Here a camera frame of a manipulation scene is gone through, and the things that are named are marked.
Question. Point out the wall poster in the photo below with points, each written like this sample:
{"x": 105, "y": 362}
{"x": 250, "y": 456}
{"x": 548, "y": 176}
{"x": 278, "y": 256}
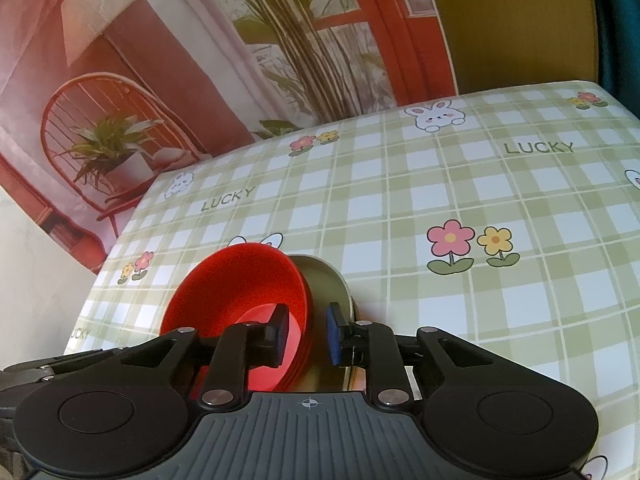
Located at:
{"x": 175, "y": 85}

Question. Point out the dark teal cloth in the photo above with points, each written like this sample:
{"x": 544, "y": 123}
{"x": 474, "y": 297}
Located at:
{"x": 620, "y": 20}

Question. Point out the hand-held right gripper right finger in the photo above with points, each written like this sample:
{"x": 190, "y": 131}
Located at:
{"x": 332, "y": 335}

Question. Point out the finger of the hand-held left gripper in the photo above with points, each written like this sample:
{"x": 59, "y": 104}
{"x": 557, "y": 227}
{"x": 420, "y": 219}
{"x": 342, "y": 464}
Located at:
{"x": 75, "y": 360}

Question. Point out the green plate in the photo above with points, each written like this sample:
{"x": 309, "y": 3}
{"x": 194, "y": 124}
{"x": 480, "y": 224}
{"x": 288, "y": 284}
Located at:
{"x": 325, "y": 280}

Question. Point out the red bowl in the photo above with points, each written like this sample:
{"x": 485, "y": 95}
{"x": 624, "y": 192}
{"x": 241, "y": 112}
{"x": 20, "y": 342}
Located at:
{"x": 235, "y": 285}

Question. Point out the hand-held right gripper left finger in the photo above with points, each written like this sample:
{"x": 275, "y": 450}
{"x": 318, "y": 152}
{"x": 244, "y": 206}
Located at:
{"x": 280, "y": 335}

